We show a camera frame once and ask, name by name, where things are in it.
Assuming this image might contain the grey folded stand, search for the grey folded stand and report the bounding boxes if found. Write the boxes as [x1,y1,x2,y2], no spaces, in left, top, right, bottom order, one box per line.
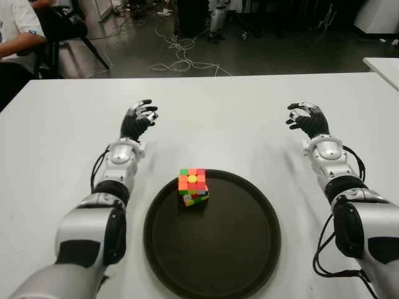
[317,6,339,34]

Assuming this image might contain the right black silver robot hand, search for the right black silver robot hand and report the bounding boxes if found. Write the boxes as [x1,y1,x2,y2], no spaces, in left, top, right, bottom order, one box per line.
[284,101,330,140]

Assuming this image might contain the dark brown round plate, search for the dark brown round plate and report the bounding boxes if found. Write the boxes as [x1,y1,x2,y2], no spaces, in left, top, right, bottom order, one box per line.
[143,169,282,298]

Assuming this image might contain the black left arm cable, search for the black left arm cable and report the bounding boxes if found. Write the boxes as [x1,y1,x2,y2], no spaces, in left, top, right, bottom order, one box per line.
[90,149,110,192]

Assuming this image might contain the white cabinet with black base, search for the white cabinet with black base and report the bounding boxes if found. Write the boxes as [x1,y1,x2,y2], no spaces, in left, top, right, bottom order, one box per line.
[353,0,399,41]

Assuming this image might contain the black chair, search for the black chair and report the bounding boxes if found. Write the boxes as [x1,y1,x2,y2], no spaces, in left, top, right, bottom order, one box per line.
[31,0,112,78]

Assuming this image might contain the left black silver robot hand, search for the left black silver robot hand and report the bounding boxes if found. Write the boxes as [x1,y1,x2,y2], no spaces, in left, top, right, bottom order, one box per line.
[120,99,159,144]

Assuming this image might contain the white side table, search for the white side table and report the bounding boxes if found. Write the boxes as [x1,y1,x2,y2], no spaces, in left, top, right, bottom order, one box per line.
[363,57,399,91]

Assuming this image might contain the silver humanoid robot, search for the silver humanoid robot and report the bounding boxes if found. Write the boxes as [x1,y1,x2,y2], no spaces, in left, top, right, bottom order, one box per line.
[209,0,230,44]

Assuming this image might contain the white floor cable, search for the white floor cable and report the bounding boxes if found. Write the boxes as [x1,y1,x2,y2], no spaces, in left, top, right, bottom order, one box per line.
[150,9,233,77]

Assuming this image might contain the seated person in white shirt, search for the seated person in white shirt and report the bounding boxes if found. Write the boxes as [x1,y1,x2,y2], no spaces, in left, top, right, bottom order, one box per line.
[0,0,50,110]

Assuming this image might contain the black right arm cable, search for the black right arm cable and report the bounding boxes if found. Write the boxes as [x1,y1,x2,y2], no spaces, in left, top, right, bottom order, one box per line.
[312,145,378,297]

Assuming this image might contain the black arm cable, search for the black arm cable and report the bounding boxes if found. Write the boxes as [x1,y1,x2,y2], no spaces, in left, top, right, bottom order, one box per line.
[90,149,110,192]
[312,145,378,297]

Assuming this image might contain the black tripod legs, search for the black tripod legs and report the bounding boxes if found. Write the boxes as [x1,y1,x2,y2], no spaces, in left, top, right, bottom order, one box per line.
[232,0,286,40]

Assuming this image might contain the multicolour Rubik's cube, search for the multicolour Rubik's cube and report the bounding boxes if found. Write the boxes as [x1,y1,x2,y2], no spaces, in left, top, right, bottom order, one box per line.
[178,168,209,207]

